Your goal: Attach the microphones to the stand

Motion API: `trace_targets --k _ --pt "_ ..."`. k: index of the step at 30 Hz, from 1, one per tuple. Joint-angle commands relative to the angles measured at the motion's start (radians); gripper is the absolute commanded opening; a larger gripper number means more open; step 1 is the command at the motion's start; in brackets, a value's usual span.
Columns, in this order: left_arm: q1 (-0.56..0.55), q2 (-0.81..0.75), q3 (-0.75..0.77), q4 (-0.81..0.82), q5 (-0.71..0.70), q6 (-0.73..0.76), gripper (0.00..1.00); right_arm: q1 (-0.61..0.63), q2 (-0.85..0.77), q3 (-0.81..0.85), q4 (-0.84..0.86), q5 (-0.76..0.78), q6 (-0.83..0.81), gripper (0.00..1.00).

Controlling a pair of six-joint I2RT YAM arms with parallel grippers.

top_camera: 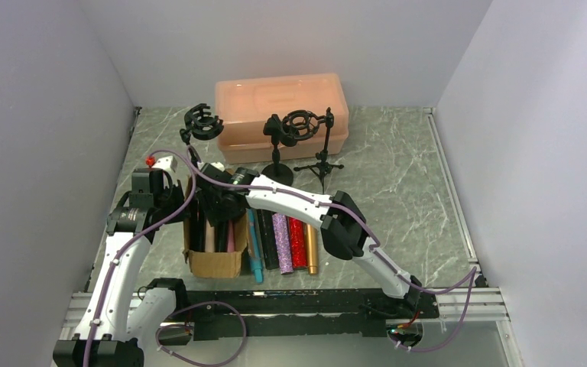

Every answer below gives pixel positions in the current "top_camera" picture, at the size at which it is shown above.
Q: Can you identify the slim black microphone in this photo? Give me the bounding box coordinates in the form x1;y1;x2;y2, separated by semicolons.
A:
215;222;228;252

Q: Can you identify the black silver-head microphone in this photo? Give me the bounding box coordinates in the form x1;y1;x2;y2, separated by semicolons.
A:
190;200;206;252

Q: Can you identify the pink microphone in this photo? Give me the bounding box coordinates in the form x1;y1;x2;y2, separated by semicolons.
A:
226;221;235;253

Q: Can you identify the black glitter microphone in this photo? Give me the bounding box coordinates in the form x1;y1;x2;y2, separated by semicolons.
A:
257;209;280;270

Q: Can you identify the brown cardboard box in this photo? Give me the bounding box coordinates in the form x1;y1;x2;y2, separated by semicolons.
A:
183;176;249;279

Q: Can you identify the purple glitter microphone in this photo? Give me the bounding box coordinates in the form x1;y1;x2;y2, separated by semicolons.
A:
272;213;294;274

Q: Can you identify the black clip round-base stand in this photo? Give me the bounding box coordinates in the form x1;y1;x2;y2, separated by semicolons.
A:
261;114;294;185

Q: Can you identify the blue plastic microphone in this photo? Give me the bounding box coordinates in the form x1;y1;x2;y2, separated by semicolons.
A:
247;209;264;284

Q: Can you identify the red glitter microphone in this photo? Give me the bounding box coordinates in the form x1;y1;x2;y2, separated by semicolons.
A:
288;218;307;269

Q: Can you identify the black shock mount round-base stand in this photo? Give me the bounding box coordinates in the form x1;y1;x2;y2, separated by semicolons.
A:
180;103;224;167

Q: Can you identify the gold microphone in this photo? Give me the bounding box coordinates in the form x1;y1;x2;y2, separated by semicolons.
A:
305;224;319;275

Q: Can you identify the black tripod shock mount stand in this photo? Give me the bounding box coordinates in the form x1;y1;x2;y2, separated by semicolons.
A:
281;106;346;193

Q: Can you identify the peach beige microphone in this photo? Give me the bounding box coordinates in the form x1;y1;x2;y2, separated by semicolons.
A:
204;220;216;252

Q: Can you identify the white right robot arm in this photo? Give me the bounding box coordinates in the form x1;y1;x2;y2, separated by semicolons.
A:
192;168;423;299

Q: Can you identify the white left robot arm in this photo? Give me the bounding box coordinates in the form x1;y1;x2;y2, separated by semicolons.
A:
53;166;191;366

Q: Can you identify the pink plastic storage box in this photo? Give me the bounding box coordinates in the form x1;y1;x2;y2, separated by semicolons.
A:
214;73;349;164

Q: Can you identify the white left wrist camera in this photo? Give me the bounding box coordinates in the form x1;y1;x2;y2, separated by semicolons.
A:
151;155;178;176

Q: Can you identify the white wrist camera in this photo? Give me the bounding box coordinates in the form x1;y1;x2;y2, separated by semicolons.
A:
209;162;225;172
151;155;178;176

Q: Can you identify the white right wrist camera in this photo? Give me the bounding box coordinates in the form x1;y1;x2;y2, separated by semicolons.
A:
209;162;225;172

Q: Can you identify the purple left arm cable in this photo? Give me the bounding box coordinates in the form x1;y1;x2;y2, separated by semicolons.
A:
81;149;248;367

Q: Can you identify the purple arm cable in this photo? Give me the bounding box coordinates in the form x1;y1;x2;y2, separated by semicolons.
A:
81;149;248;367
184;144;478;354

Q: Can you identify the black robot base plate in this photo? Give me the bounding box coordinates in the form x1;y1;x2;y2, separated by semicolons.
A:
165;288;439;341

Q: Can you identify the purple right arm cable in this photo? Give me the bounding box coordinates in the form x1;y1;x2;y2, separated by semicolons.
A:
184;144;478;354

